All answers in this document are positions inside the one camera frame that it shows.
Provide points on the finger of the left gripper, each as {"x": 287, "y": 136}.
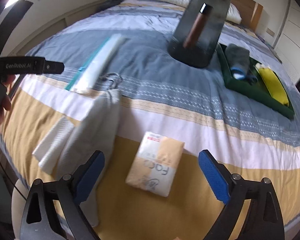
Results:
{"x": 40, "y": 220}
{"x": 264, "y": 218}

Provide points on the white waffle cloth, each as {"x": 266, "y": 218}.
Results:
{"x": 50, "y": 147}

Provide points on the grey drawstring bag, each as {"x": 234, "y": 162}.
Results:
{"x": 97, "y": 131}

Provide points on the clear zip pouch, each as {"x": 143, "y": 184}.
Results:
{"x": 88, "y": 74}

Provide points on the beige tissue pack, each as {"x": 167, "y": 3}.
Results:
{"x": 155, "y": 164}

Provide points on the yellow microfibre cloth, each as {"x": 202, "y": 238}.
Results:
{"x": 273, "y": 84}

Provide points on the dark grey fleece cloth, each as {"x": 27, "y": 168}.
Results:
{"x": 238, "y": 58}

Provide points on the person's left hand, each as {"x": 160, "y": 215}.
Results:
{"x": 1, "y": 109}

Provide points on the dark green tray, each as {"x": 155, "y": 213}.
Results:
{"x": 256, "y": 91}

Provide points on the striped bed cover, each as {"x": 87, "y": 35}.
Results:
{"x": 163, "y": 96}

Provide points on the dark smoked glass vase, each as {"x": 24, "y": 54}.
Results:
{"x": 201, "y": 54}

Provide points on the brown bottle in vase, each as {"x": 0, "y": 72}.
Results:
{"x": 198, "y": 26}

